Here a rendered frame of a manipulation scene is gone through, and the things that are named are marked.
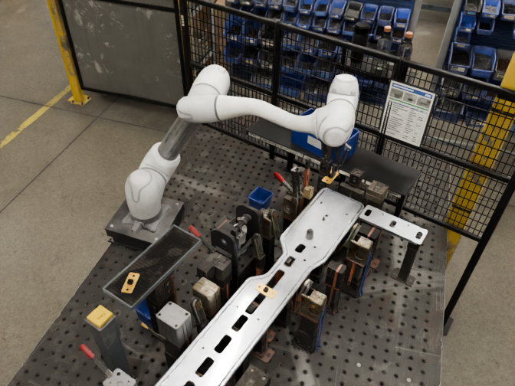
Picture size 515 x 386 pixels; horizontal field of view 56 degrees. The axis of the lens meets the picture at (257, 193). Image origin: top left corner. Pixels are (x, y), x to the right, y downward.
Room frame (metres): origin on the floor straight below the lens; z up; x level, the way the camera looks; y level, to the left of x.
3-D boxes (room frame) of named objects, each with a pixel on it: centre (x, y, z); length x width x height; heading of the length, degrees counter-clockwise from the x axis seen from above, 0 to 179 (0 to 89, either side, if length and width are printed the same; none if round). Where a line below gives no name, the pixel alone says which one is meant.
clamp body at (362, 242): (1.33, -0.44, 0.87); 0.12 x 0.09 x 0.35; 57
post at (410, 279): (1.41, -0.70, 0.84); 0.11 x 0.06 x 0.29; 57
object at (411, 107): (1.90, -0.68, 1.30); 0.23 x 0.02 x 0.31; 57
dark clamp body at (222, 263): (1.18, 0.14, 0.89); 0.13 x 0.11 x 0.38; 57
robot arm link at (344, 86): (1.48, -0.29, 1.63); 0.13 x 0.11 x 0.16; 167
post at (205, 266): (1.14, 0.19, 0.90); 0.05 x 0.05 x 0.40; 57
